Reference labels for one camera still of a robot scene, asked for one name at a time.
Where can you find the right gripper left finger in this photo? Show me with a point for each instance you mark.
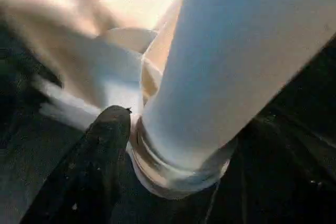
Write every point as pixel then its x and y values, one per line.
pixel 84 177

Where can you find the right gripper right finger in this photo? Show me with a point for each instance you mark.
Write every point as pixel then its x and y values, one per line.
pixel 289 187

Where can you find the white plastic table top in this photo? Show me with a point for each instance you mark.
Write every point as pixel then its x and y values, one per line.
pixel 94 51

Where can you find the white plastic table leg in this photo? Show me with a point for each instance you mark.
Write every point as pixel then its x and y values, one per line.
pixel 236 66

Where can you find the black plastic mat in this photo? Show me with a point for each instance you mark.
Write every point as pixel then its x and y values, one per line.
pixel 31 156

